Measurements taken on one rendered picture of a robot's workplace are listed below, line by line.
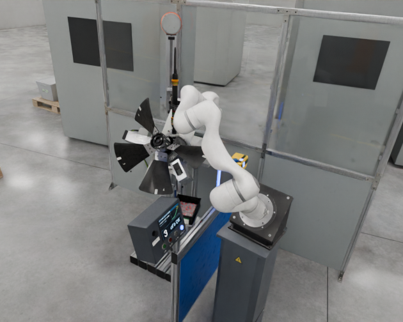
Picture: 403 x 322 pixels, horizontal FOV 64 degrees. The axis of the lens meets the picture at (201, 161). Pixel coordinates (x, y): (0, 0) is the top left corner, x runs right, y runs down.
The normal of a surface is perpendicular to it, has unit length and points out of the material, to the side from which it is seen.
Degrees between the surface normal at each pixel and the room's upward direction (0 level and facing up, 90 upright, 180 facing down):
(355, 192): 90
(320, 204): 90
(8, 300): 0
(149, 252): 90
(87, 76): 90
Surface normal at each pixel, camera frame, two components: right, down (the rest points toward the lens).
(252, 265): -0.57, 0.37
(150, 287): 0.06, -0.87
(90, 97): -0.33, 0.44
